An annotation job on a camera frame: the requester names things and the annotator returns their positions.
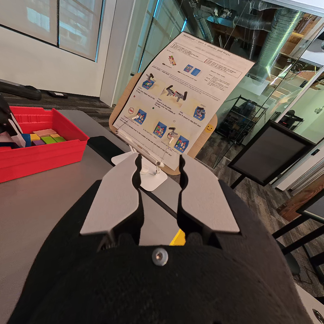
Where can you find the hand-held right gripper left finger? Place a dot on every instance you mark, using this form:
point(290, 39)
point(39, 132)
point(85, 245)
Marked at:
point(114, 202)

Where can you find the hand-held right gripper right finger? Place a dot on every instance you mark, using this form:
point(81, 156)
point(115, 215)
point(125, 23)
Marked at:
point(207, 202)

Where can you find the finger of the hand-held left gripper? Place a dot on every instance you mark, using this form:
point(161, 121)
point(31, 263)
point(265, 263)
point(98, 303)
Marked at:
point(17, 134)
point(6, 140)

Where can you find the pile of coloured wooden blocks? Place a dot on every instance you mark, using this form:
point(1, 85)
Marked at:
point(45, 133)

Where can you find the red plastic bin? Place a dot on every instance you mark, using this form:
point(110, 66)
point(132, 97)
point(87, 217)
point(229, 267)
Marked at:
point(50, 157)

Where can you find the yellow plastic bin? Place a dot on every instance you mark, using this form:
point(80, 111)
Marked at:
point(177, 239)

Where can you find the long black floor object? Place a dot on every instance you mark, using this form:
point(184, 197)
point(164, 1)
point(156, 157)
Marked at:
point(22, 91)

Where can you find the black floor box white label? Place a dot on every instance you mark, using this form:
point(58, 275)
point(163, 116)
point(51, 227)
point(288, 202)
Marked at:
point(58, 95)

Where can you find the yellow smiley sticker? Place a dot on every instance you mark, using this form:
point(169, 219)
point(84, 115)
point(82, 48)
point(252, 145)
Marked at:
point(208, 128)

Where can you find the black framed board on stand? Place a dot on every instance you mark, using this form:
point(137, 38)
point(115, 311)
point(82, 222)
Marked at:
point(270, 151)

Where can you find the black metal shelf rack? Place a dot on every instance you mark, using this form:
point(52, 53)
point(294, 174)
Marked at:
point(240, 119)

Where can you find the large blind-covered window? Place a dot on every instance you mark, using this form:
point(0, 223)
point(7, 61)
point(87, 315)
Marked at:
point(30, 20)

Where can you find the instruction sheet on stand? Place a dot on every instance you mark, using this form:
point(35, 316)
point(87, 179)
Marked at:
point(124, 106)

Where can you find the black side desk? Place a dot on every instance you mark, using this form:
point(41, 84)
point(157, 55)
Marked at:
point(311, 210)

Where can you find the printed instruction sheet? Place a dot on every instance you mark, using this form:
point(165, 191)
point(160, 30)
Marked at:
point(187, 96)

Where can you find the silver round ventilation duct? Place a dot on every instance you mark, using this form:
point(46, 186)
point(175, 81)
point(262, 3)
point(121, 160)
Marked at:
point(278, 38)

